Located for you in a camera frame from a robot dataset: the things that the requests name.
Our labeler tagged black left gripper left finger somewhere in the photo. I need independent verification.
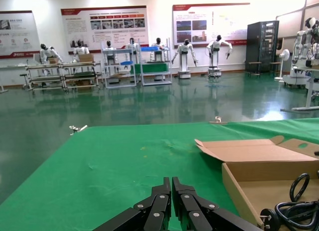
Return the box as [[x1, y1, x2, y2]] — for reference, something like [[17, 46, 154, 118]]
[[93, 177, 172, 231]]

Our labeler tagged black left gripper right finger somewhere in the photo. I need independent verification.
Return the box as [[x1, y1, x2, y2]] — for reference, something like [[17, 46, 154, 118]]
[[171, 176, 264, 231]]

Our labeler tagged black power cable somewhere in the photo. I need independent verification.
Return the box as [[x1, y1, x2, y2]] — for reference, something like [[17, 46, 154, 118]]
[[260, 173, 319, 231]]

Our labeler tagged open cardboard box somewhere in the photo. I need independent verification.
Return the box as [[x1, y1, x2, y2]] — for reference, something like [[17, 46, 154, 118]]
[[194, 135, 319, 231]]

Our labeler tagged large closed cardboard box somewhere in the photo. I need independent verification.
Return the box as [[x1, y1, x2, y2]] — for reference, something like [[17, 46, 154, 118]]
[[78, 53, 95, 63]]

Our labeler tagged green table cloth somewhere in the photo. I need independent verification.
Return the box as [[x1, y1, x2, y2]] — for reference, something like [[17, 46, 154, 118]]
[[0, 117, 319, 231]]

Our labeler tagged white shelf rack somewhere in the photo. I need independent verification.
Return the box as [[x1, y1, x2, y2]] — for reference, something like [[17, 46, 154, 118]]
[[100, 40, 138, 89], [133, 37, 173, 87]]

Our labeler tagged green cloth on rack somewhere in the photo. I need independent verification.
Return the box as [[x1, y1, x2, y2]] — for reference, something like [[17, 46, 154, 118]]
[[130, 63, 169, 75]]

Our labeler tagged white black humanoid robot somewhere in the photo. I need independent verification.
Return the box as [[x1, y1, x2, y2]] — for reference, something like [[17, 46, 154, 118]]
[[283, 16, 319, 88], [171, 38, 199, 80], [206, 34, 233, 78], [125, 37, 142, 64], [73, 40, 90, 56], [39, 43, 63, 65], [103, 40, 117, 65], [150, 37, 165, 62]]

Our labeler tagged dark wooden stool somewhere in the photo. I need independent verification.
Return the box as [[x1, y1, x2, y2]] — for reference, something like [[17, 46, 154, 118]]
[[248, 61, 262, 78], [270, 61, 283, 77]]

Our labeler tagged black server cabinet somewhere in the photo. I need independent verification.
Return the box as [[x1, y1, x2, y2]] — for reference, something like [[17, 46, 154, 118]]
[[245, 20, 280, 73]]

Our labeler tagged white standing fan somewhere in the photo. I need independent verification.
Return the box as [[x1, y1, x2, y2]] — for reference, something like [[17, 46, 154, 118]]
[[274, 49, 291, 82]]

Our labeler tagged round grey stool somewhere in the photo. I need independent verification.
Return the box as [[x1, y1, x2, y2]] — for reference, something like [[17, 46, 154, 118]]
[[19, 73, 30, 90]]

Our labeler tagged white long table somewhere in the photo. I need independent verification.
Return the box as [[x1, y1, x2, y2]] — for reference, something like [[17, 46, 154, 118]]
[[0, 64, 28, 93]]

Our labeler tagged metal frame workbench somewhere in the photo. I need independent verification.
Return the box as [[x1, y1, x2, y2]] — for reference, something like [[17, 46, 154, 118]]
[[61, 61, 102, 91], [25, 63, 66, 92]]

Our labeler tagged white frame desk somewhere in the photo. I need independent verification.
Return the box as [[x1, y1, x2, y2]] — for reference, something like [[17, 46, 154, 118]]
[[280, 65, 319, 113]]

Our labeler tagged red white wall poster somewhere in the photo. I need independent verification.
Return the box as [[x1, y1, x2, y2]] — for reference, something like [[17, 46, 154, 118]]
[[0, 10, 40, 59], [172, 2, 251, 48], [60, 5, 150, 54]]

